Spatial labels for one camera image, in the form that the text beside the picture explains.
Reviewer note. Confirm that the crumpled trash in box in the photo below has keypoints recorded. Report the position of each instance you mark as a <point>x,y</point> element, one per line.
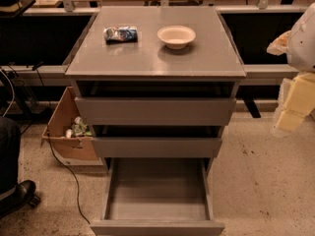
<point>78,129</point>

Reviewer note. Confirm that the grey top drawer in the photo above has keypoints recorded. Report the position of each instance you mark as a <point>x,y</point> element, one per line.
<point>156,111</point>

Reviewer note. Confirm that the dark trouser leg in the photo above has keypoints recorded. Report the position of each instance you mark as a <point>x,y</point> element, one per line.
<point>10,138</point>

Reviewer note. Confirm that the white paper bowl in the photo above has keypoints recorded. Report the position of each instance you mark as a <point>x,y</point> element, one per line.
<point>176,37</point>

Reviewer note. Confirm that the crushed redbull can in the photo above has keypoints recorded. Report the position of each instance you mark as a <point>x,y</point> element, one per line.
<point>120,34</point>

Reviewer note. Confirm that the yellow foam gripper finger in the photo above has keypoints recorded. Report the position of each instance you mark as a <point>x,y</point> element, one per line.
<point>296,101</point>

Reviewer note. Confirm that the grey middle drawer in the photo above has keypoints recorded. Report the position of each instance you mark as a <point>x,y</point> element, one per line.
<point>156,147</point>

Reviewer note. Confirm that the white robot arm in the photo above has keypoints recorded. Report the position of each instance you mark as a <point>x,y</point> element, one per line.
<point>298,43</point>

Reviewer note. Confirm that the cardboard box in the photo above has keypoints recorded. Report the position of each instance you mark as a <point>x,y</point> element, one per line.
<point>62,120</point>

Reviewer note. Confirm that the grey drawer cabinet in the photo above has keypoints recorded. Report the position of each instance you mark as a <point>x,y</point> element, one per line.
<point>208,67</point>

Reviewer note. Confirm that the grey open bottom drawer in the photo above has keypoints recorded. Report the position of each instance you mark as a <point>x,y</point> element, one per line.
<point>157,197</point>

